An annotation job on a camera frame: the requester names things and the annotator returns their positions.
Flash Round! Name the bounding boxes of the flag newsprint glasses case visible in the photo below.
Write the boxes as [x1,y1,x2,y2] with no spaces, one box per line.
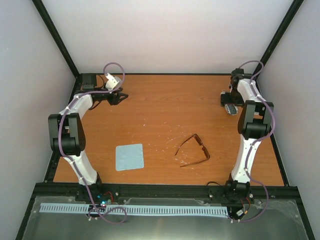
[224,104,239,116]

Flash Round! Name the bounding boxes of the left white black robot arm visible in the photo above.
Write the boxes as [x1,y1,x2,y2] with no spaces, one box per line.
[48,73,129,202]

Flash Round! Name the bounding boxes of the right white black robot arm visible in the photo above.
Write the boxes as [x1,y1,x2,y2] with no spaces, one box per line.
[220,67,274,203]

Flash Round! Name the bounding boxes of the brown tinted sunglasses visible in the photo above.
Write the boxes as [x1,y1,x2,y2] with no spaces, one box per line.
[174,133,211,169]

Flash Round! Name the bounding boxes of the light blue cleaning cloth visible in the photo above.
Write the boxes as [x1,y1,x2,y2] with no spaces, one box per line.
[115,143,145,172]

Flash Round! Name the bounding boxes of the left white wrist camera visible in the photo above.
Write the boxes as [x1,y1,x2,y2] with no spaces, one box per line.
[105,73,122,91]

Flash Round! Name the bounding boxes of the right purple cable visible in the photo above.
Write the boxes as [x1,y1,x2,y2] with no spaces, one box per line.
[227,60,276,224]

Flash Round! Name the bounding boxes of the purple cable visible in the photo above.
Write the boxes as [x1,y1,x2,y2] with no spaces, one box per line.
[227,60,276,224]
[58,62,128,225]

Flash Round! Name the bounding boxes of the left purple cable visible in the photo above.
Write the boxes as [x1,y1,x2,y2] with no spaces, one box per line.
[58,62,128,225]

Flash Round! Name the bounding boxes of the black frame post left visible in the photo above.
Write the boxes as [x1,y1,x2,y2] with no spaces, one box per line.
[32,0,80,79]

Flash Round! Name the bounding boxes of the black frame post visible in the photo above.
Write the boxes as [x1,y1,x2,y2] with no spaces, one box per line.
[260,0,304,67]
[32,0,80,79]

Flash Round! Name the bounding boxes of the black frame post right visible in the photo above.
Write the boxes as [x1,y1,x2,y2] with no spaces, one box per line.
[260,0,304,67]

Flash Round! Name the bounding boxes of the black aluminium front rail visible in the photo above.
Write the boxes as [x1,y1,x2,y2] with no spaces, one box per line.
[32,182,300,202]

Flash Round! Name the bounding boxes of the light blue slotted cable duct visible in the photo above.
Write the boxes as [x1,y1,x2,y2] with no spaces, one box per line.
[39,203,228,218]

